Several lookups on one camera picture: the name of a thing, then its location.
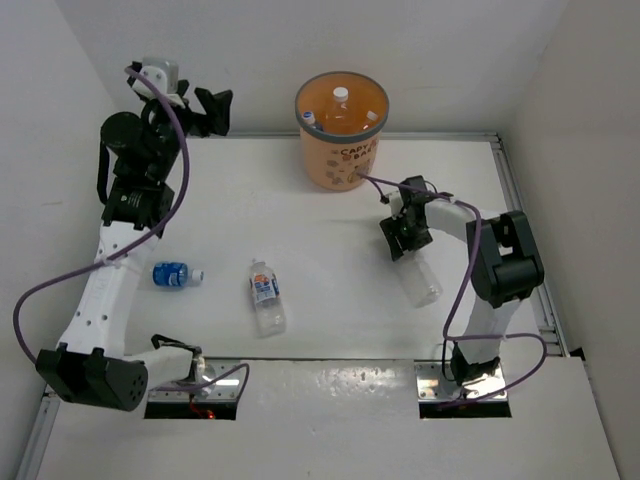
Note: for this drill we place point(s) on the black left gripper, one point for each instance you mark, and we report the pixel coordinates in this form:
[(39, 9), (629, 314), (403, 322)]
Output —
[(199, 125)]

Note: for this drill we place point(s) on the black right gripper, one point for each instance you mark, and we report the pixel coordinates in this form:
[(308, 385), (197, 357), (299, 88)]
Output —
[(400, 244)]

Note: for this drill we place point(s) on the clear unlabelled bottle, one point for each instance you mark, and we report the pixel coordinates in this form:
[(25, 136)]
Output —
[(418, 280)]

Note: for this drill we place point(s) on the clear bottle dark blue label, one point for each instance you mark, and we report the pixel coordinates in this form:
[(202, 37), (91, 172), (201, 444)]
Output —
[(310, 122)]

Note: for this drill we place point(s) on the clear bottle green label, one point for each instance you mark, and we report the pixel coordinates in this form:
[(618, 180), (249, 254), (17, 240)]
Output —
[(370, 120)]

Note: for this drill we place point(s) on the clear square bottle white cap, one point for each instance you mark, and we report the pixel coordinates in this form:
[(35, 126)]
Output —
[(339, 114)]

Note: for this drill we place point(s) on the clear bottle orange white label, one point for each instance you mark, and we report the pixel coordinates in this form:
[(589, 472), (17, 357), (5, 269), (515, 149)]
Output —
[(265, 293)]

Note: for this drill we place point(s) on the small bottle blue label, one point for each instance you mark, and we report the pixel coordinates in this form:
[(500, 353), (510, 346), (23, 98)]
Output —
[(176, 275)]

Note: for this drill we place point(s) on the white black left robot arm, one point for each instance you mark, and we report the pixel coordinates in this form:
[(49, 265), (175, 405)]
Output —
[(137, 152)]

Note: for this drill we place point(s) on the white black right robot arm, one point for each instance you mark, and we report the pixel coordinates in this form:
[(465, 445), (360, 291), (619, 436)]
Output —
[(504, 268)]

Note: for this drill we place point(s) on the orange capybara waste bin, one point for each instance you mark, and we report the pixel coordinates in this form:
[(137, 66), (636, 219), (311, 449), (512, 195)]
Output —
[(340, 162)]

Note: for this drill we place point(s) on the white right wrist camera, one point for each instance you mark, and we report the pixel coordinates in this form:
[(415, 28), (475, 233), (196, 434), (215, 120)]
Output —
[(395, 202)]

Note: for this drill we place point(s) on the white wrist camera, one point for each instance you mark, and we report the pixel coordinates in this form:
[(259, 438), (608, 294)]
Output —
[(395, 202), (162, 73)]

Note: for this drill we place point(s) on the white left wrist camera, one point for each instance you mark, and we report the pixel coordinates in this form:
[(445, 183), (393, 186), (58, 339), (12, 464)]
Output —
[(162, 73)]

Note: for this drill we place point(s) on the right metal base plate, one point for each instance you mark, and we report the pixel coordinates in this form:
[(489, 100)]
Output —
[(435, 387)]

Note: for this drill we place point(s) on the metal base plate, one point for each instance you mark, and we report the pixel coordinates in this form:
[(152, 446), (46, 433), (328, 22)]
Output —
[(435, 387), (216, 381)]

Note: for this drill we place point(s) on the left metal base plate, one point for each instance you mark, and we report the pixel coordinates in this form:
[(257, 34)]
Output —
[(216, 381)]

